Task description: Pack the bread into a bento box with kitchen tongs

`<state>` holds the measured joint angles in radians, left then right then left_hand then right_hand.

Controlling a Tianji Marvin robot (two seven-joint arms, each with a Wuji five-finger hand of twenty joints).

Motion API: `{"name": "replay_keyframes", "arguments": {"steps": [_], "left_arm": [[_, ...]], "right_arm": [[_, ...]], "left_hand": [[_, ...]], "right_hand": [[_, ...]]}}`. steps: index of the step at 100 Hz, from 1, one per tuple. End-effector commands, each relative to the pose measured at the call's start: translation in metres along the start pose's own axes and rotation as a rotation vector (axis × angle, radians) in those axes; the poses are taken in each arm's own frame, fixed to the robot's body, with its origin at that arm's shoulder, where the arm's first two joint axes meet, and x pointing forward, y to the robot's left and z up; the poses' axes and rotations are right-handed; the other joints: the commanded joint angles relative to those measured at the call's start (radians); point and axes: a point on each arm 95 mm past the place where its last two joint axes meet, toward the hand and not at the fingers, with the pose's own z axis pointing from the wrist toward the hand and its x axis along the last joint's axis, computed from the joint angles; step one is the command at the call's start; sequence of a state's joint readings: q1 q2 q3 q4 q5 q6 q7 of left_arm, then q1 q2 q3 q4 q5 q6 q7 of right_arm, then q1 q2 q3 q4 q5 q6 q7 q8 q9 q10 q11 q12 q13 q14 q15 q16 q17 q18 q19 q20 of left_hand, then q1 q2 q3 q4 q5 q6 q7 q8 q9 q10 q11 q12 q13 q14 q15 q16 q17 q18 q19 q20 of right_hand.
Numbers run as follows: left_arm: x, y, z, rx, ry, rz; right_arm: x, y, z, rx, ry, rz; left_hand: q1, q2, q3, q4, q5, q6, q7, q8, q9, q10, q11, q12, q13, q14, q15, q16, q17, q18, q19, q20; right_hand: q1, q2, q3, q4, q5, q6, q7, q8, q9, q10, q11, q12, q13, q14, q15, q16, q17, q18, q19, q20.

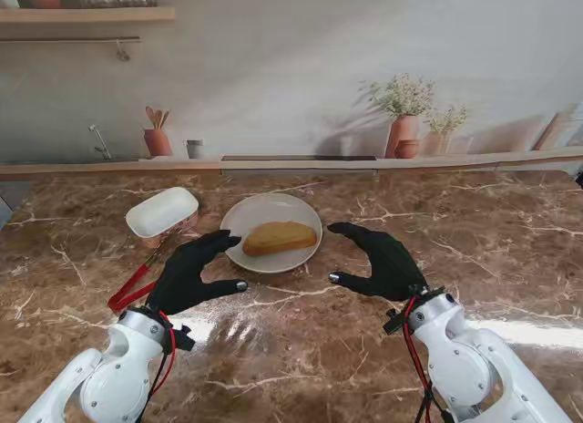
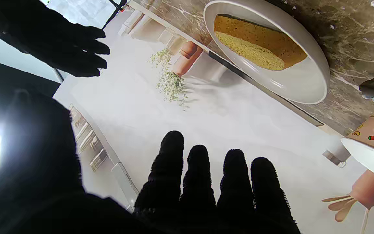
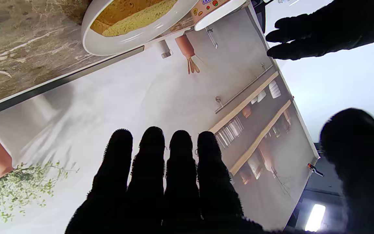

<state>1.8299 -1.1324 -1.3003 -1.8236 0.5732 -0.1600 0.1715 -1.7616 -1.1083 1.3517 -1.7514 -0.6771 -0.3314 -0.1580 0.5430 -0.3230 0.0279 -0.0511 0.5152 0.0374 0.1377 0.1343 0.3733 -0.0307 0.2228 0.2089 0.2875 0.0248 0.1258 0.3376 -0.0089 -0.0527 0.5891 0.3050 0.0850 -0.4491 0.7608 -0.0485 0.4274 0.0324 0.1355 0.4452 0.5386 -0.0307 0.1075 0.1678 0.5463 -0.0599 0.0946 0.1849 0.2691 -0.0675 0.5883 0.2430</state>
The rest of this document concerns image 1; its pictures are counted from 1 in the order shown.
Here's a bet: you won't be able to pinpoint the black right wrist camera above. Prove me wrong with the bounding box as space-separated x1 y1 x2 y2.
383 306 411 336

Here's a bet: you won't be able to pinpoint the white bento box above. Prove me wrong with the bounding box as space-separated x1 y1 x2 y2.
125 186 200 249

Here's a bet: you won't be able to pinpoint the brown bread slice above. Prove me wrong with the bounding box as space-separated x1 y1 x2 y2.
241 221 318 257

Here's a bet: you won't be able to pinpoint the red black arm cable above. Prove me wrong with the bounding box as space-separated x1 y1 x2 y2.
136 311 179 423
400 297 452 423

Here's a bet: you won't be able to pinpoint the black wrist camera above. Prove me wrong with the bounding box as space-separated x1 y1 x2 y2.
383 306 411 336
175 325 196 353

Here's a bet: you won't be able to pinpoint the red black right arm cable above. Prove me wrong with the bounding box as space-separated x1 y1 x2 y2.
400 297 452 423

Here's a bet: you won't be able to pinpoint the red handled metal kitchen tongs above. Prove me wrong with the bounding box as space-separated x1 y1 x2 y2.
107 226 201 313

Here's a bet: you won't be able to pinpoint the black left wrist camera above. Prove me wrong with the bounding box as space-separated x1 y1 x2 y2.
175 325 196 353

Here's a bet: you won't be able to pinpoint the printed kitchen backdrop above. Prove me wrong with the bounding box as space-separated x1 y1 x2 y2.
0 0 583 182

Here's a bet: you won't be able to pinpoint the round white plate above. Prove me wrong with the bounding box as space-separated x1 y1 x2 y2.
220 192 323 274

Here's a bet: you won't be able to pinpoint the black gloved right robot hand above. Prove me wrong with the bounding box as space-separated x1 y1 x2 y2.
326 221 429 302

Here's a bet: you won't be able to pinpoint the red black left arm cable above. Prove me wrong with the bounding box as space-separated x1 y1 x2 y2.
136 311 179 423

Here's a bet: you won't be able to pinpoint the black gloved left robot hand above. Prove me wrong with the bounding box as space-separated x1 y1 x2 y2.
146 229 250 315

